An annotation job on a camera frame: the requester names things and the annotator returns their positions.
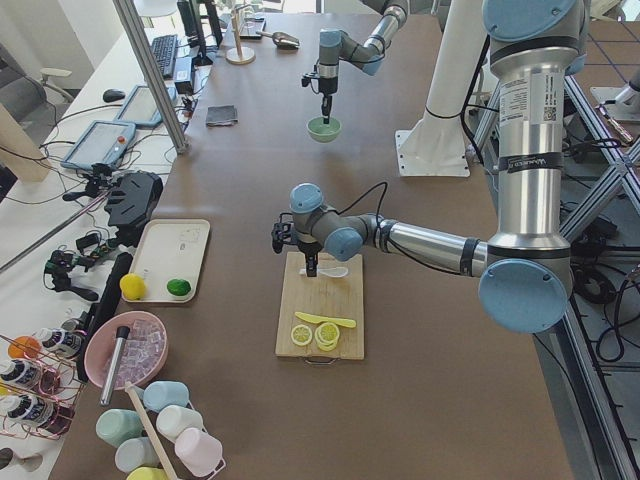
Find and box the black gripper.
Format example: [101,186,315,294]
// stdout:
[319,76,337,97]
[298,234,321,277]

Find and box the white ceramic spoon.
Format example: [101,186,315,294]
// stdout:
[312,267,349,278]

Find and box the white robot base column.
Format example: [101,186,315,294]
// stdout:
[396,0,487,177]

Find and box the green ceramic bowl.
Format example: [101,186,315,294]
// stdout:
[307,117,342,143]

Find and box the pink bowl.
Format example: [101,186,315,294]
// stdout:
[84,311,168,390]

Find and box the wooden cutting board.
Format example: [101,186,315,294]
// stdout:
[275,252,365,360]

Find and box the metal scoop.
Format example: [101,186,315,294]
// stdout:
[258,30,300,50]

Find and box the yellow plastic knife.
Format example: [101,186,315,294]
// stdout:
[294,311,357,329]

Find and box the top stacked lemon slice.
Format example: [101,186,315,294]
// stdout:
[315,322,340,345]

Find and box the single lemon slice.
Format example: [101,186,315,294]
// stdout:
[290,324,313,347]

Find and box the wooden stand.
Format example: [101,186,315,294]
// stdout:
[225,6,256,65]

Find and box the grey folded cloth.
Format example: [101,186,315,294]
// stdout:
[205,105,238,127]

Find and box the green lime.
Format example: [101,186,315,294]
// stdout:
[166,278,192,297]

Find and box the beige plastic tray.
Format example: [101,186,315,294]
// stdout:
[122,219,210,304]

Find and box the black keyboard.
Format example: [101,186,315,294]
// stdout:
[151,34,178,79]

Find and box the yellow lemon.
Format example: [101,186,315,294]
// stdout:
[119,273,146,301]

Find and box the blue teach pendant far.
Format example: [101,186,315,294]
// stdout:
[115,85,162,129]

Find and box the blue teach pendant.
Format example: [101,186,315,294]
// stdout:
[115,85,162,129]
[61,121,136,171]

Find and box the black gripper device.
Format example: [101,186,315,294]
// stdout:
[63,163,163,249]

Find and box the metal muddler tube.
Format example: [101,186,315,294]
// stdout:
[99,326,130,407]

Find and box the light blue cup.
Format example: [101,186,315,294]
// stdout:
[143,381,190,413]

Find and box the pale white cup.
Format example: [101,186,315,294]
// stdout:
[156,405,204,443]

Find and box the computer mouse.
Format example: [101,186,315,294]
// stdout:
[102,89,126,103]

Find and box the wooden stick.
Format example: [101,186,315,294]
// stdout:
[125,382,178,480]

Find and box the pink cup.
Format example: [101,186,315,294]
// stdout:
[174,428,226,477]

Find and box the blue teach pendant near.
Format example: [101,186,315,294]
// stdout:
[61,121,136,171]

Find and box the mint green cup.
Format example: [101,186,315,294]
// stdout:
[95,409,143,448]

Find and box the grey-white cup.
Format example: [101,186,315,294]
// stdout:
[115,437,160,473]

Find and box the pale yellow cup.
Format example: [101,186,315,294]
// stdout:
[126,466,168,480]

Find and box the metal board handle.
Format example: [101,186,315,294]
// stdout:
[304,357,339,366]

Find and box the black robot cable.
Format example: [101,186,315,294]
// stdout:
[335,181,390,217]

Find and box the aluminium frame post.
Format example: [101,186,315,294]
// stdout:
[113,0,188,154]

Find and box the white wire cup rack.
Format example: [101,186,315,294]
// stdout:
[143,381,226,478]

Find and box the copper wire bottle rack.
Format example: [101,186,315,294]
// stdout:
[1,336,83,440]

